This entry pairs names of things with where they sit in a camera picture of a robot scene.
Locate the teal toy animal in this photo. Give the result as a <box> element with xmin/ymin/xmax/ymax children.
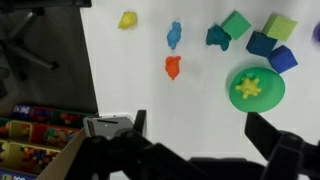
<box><xmin>205</xmin><ymin>24</ymin><xmax>232</xmax><ymax>52</ymax></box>

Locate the green bowl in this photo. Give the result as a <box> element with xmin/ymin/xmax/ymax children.
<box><xmin>228</xmin><ymin>66</ymin><xmax>286</xmax><ymax>114</ymax></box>

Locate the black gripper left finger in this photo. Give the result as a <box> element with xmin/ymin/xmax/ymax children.
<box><xmin>132</xmin><ymin>109</ymin><xmax>148</xmax><ymax>137</ymax></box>

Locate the lime green foam cube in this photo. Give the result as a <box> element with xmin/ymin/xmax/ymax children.
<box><xmin>261</xmin><ymin>12</ymin><xmax>299</xmax><ymax>43</ymax></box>

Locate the yellow spiky toy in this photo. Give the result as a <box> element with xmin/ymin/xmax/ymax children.
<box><xmin>235</xmin><ymin>76</ymin><xmax>262</xmax><ymax>100</ymax></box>

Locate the orange toy animal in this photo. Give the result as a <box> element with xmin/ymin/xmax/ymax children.
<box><xmin>164</xmin><ymin>55</ymin><xmax>183</xmax><ymax>81</ymax></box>

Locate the grey metal plate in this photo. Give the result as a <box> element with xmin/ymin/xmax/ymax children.
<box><xmin>82</xmin><ymin>114</ymin><xmax>136</xmax><ymax>140</ymax></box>

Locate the purple ball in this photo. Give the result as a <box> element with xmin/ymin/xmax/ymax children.
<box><xmin>312</xmin><ymin>21</ymin><xmax>320</xmax><ymax>43</ymax></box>

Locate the cardboard box of toy blocks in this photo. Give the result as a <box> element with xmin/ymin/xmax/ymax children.
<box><xmin>0</xmin><ymin>103</ymin><xmax>101</xmax><ymax>180</ymax></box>

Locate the blue toy animal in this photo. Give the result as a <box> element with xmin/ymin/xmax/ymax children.
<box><xmin>166</xmin><ymin>21</ymin><xmax>183</xmax><ymax>51</ymax></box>

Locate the black office chair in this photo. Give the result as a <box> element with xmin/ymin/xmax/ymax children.
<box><xmin>0</xmin><ymin>0</ymin><xmax>93</xmax><ymax>82</ymax></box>

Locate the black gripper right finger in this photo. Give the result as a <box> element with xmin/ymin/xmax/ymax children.
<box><xmin>244</xmin><ymin>111</ymin><xmax>285</xmax><ymax>162</ymax></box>

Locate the yellow toy animal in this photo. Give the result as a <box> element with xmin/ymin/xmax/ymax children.
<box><xmin>117</xmin><ymin>11</ymin><xmax>139</xmax><ymax>31</ymax></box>

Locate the dark blue foam cube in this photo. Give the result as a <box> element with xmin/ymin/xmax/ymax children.
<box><xmin>245</xmin><ymin>31</ymin><xmax>278</xmax><ymax>58</ymax></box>

